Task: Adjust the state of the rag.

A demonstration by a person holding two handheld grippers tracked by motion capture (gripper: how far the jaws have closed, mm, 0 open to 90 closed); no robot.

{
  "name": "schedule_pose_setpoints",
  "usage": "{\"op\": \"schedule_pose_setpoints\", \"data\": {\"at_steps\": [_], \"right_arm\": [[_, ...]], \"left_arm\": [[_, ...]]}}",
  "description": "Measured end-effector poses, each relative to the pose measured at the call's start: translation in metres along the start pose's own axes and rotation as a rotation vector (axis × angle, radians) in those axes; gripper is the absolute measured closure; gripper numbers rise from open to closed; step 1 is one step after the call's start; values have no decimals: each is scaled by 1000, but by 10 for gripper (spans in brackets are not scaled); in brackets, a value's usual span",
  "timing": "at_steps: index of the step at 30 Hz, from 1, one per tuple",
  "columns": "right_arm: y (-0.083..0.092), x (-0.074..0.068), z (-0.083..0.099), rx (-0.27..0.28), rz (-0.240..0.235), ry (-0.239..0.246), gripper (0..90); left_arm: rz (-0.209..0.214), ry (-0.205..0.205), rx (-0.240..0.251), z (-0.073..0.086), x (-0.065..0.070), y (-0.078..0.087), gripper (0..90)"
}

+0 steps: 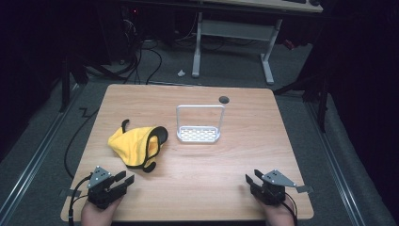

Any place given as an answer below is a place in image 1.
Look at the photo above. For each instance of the white metal rack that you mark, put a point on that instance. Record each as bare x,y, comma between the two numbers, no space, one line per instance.
197,134

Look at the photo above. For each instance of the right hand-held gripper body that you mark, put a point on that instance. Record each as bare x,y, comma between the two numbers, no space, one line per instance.
272,188

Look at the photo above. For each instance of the crumpled white paper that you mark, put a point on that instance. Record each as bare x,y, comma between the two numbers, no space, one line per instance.
181,73

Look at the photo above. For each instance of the grey tape strip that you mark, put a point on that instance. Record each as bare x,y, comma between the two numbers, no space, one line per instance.
70,192
304,189

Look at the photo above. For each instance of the metal floor rail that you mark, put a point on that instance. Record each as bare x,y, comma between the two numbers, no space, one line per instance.
34,157
335,163

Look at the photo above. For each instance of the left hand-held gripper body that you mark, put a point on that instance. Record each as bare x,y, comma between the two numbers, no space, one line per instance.
99,191

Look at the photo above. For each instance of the white-framed desk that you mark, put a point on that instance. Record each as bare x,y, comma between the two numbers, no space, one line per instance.
235,29

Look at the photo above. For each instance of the small red object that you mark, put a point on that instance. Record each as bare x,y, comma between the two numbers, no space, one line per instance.
289,44

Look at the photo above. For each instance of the yellow cloth with black trim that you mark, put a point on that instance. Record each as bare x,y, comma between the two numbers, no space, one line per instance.
133,144

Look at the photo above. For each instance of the person's right hand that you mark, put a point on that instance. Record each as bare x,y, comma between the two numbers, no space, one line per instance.
277,215

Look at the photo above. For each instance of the black round table grommet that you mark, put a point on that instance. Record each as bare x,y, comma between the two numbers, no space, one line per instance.
224,100

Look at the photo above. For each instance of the black metal stand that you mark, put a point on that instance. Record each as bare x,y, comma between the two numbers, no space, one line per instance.
321,103
65,84

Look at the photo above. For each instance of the person's left hand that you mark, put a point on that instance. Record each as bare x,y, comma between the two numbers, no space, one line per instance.
98,216

